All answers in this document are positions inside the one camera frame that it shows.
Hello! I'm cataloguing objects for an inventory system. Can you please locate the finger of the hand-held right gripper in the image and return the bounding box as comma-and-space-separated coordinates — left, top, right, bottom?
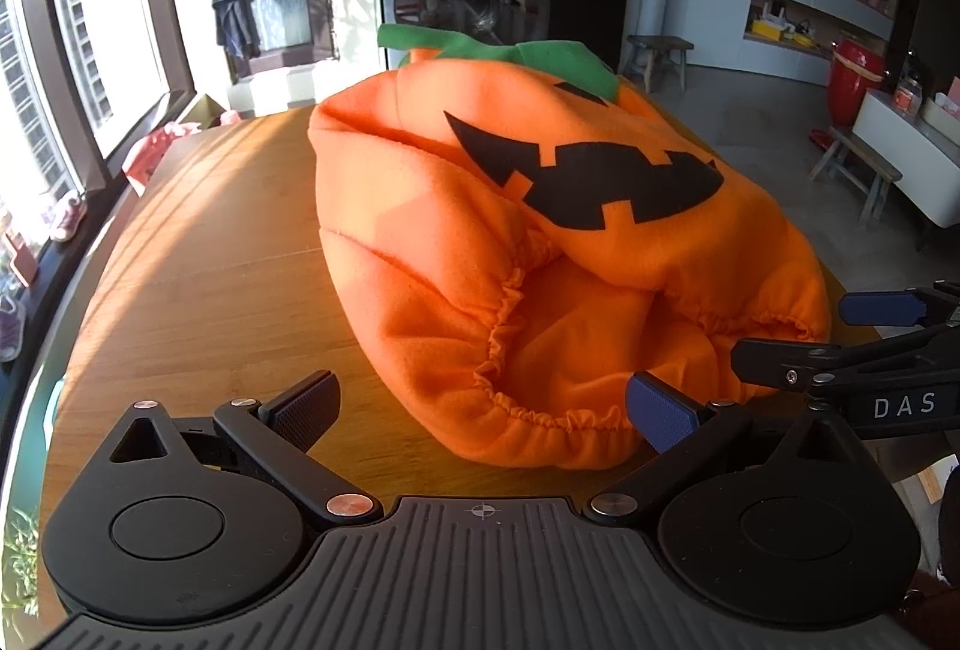
838, 281, 960, 329
730, 336, 852, 398

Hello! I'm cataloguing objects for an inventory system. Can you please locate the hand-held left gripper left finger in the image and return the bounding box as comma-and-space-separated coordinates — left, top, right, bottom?
109, 370, 385, 529

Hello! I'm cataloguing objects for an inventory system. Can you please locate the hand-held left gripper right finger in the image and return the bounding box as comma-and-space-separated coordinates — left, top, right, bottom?
583, 371, 857, 527

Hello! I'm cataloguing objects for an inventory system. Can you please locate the orange pumpkin costume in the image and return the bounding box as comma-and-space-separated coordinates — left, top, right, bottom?
309, 22, 833, 471

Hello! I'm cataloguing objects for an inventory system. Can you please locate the wooden bench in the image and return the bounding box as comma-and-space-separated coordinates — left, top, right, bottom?
809, 125, 905, 225

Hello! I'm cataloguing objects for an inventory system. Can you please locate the white low cabinet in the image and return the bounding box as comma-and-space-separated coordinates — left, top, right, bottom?
851, 88, 960, 233

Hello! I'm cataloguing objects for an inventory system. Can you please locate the red drum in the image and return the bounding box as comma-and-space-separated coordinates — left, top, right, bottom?
827, 38, 887, 134

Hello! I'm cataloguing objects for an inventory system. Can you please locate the pink cloth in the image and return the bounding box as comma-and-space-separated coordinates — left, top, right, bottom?
124, 121, 203, 197

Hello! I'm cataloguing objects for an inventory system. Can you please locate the pink child shoe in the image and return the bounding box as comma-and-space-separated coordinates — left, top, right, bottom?
46, 189, 85, 244

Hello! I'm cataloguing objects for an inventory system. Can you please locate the cardboard box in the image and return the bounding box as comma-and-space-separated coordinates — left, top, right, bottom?
176, 92, 245, 130

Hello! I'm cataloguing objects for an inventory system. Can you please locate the green potted plant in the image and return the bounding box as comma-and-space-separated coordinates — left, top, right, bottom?
2, 507, 40, 621

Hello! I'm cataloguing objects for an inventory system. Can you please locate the small wooden stool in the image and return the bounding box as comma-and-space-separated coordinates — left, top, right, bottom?
624, 34, 695, 94

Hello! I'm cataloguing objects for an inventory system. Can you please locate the dark hanging cloth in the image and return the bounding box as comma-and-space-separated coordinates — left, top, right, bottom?
211, 0, 262, 61

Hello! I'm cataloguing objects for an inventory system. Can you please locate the black framed window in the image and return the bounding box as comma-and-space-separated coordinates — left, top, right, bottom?
0, 0, 338, 224

